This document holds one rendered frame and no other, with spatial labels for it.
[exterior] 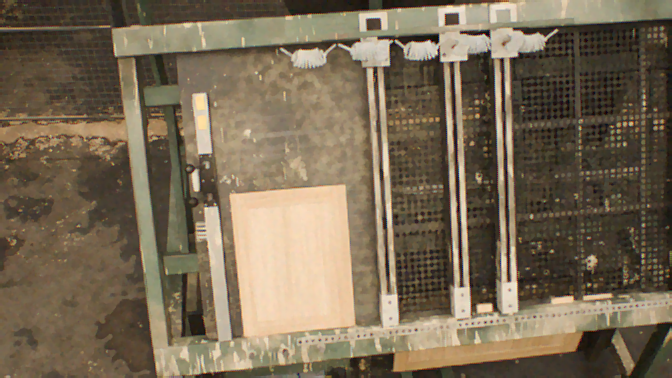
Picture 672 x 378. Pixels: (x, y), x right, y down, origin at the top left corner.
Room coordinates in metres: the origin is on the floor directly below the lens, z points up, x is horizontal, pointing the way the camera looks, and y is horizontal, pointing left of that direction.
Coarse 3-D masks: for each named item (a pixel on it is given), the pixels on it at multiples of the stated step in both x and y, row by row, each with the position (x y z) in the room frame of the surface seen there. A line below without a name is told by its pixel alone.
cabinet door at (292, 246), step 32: (256, 192) 1.93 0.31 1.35; (288, 192) 1.94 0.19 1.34; (320, 192) 1.95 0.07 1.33; (256, 224) 1.86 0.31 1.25; (288, 224) 1.87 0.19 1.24; (320, 224) 1.88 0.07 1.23; (256, 256) 1.79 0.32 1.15; (288, 256) 1.79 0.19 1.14; (320, 256) 1.80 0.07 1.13; (256, 288) 1.71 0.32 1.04; (288, 288) 1.72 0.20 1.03; (320, 288) 1.73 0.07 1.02; (352, 288) 1.74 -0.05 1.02; (256, 320) 1.64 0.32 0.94; (288, 320) 1.64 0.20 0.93; (320, 320) 1.65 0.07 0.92; (352, 320) 1.66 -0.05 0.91
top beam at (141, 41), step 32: (544, 0) 2.37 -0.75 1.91; (576, 0) 2.38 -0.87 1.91; (608, 0) 2.39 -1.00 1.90; (640, 0) 2.40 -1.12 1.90; (128, 32) 2.17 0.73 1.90; (160, 32) 2.18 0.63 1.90; (192, 32) 2.19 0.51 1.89; (224, 32) 2.20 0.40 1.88; (256, 32) 2.21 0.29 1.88; (288, 32) 2.22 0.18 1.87; (320, 32) 2.23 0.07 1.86
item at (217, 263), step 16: (208, 112) 2.08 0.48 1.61; (208, 128) 2.04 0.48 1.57; (208, 144) 2.01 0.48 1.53; (208, 208) 1.87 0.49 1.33; (208, 224) 1.83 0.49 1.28; (208, 240) 1.79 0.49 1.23; (224, 272) 1.73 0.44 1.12; (224, 288) 1.69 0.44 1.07; (224, 304) 1.65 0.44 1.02; (224, 320) 1.61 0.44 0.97; (224, 336) 1.58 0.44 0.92
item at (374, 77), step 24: (360, 24) 2.25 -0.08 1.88; (384, 24) 2.26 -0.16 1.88; (384, 48) 2.10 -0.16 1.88; (384, 96) 2.13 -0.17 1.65; (384, 120) 2.08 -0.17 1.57; (384, 144) 2.03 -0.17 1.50; (384, 168) 1.98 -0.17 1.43; (384, 192) 1.94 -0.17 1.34; (384, 216) 1.90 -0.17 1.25; (384, 240) 1.84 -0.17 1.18; (384, 264) 1.77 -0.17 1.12; (384, 288) 1.71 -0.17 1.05; (384, 312) 1.65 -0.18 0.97
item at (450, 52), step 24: (456, 48) 2.16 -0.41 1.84; (456, 72) 2.21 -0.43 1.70; (456, 96) 2.16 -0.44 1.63; (456, 120) 2.11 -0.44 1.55; (456, 144) 2.07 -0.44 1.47; (456, 168) 2.00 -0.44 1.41; (456, 192) 1.97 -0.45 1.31; (456, 216) 1.89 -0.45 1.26; (456, 240) 1.84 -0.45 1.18; (456, 264) 1.78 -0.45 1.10; (456, 288) 1.73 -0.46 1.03; (456, 312) 1.67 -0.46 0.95
